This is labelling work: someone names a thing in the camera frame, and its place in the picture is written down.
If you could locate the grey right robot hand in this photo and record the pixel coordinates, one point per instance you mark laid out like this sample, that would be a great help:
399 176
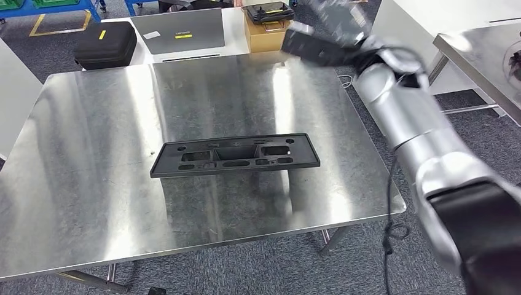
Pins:
342 20

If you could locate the black plastic panel part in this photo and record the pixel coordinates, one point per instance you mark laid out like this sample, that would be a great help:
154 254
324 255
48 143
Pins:
303 154

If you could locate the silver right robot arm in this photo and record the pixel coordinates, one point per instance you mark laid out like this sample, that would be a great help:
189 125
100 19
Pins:
407 110

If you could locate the black tool case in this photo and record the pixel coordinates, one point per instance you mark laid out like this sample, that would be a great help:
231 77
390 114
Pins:
268 12

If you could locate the brown cardboard box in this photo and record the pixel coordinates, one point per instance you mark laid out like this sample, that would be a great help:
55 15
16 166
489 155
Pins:
260 40

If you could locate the white panel board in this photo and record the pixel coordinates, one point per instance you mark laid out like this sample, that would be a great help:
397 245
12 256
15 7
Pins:
427 12
16 102

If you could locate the grey laptop computer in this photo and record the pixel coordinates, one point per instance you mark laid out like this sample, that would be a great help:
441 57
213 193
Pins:
195 42

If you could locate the black bag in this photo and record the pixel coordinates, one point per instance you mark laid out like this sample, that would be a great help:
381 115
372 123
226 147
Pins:
517 65

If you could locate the blue metal cart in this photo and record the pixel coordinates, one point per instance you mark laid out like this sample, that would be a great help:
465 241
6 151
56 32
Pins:
130 6
49 10

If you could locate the black bulky object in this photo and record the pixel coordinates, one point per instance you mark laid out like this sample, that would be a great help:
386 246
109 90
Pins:
104 47

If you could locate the green plastic bin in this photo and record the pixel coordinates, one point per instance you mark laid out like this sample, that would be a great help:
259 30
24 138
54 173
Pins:
53 3
10 4

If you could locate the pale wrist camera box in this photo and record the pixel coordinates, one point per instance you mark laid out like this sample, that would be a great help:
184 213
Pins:
301 27

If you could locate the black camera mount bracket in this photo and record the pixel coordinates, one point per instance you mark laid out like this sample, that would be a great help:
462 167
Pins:
309 49

